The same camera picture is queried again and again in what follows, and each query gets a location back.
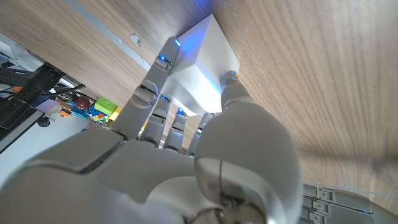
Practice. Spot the dark red ball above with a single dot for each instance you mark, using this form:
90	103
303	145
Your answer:
81	102

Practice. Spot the white cube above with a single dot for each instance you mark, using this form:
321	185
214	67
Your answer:
205	62

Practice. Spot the black computer monitor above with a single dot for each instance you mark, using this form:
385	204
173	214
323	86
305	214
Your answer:
34	84

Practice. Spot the flat white box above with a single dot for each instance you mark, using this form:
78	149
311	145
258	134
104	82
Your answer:
21	57

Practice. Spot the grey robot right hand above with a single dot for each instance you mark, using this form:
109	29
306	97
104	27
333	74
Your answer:
155	180

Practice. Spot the green cube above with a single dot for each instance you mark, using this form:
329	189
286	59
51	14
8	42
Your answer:
105	105

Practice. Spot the colourful toy block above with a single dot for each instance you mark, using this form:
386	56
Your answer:
97	114

